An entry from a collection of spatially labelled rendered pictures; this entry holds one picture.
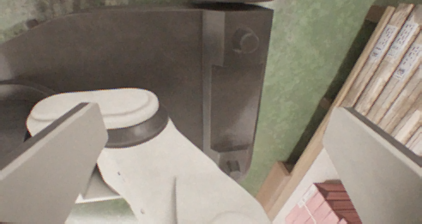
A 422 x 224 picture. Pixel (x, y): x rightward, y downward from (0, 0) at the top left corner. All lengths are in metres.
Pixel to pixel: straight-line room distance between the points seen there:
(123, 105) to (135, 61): 0.14
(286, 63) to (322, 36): 0.15
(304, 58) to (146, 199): 0.66
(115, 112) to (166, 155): 0.10
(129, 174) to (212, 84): 0.27
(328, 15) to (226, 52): 0.44
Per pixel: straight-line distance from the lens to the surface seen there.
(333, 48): 0.84
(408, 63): 0.76
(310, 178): 1.06
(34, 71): 0.55
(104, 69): 0.49
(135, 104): 0.36
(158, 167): 0.31
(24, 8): 0.71
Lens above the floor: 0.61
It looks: 58 degrees down
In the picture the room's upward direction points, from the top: 160 degrees clockwise
